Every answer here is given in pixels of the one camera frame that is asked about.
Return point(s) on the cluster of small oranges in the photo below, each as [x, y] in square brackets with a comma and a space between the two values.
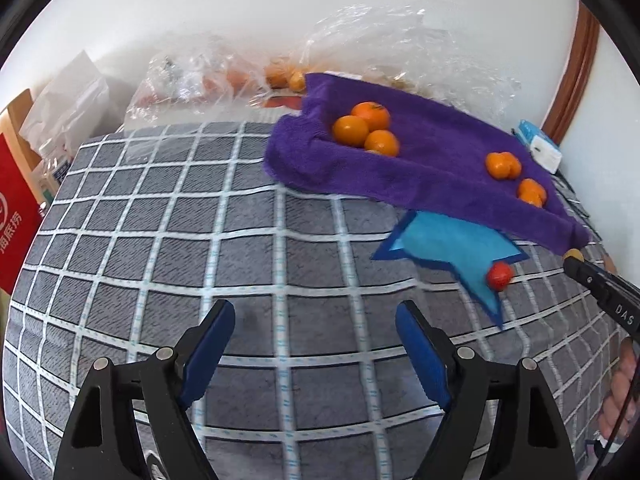
[285, 77]

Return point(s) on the brown kiwi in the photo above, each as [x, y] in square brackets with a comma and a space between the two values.
[573, 253]

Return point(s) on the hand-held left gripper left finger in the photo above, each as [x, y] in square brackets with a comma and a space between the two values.
[210, 355]

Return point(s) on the red cardboard box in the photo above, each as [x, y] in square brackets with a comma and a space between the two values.
[15, 220]

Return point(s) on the blue felt mat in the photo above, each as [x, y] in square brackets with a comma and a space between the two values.
[450, 245]

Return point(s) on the large clear plastic bag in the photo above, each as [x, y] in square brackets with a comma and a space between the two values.
[400, 40]

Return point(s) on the grey checkered bedsheet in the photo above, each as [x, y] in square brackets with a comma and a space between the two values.
[150, 260]

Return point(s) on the small red fruit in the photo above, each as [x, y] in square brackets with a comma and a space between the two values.
[500, 276]

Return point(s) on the blue white tissue pack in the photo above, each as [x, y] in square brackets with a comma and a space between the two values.
[546, 152]

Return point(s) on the large orange with stem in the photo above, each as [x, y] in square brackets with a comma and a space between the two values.
[371, 114]

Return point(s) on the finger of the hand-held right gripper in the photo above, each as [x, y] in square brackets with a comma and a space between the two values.
[615, 305]
[617, 285]

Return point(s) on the white plastic bag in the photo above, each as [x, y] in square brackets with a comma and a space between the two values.
[70, 110]

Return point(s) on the purple towel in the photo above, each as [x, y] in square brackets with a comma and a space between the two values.
[440, 135]

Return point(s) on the brown wooden door frame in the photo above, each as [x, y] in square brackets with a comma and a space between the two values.
[575, 70]

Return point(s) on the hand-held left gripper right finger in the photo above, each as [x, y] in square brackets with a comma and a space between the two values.
[422, 360]

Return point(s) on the person's right hand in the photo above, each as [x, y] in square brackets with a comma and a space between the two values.
[620, 395]

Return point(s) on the crumpled clear plastic bag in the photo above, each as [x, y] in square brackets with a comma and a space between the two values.
[190, 75]

